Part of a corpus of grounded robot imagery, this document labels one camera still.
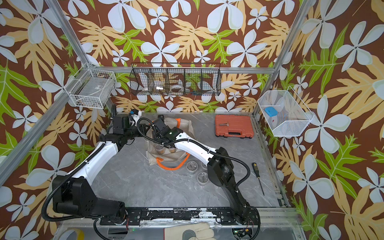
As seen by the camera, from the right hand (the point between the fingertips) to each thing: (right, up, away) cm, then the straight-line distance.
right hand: (157, 134), depth 87 cm
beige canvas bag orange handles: (+7, -14, -4) cm, 16 cm away
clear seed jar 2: (+28, -19, -1) cm, 33 cm away
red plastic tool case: (+51, +5, +18) cm, 54 cm away
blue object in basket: (+67, +14, -1) cm, 68 cm away
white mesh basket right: (+74, +10, -10) cm, 75 cm away
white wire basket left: (-38, +27, -2) cm, 47 cm away
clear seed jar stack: (0, -9, +6) cm, 11 cm away
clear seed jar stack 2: (+8, -11, +9) cm, 16 cm away
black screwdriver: (+59, -21, +2) cm, 63 cm away
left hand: (-4, +6, -3) cm, 7 cm away
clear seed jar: (+20, -19, -1) cm, 28 cm away
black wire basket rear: (+10, +36, +10) cm, 39 cm away
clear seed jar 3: (+26, -24, -5) cm, 36 cm away
